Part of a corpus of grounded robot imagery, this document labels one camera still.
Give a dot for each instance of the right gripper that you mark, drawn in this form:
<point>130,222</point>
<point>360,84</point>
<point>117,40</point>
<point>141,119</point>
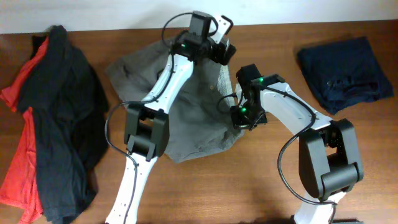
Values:
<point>239,123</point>

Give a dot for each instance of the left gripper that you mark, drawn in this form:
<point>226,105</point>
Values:
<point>216,53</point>

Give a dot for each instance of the grey shorts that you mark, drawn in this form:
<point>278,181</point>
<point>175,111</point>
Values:
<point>199,125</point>

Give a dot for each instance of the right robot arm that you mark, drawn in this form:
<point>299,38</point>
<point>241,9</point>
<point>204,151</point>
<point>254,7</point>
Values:
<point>329,161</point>

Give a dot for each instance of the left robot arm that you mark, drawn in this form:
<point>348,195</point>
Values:
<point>146,131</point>

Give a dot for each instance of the folded navy garment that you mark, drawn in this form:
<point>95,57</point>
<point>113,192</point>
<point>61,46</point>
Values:
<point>344,73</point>

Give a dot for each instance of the black t-shirt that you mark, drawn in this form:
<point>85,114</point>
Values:
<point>68,106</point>

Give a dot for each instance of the red mesh shirt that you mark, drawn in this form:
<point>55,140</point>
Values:
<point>19,188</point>

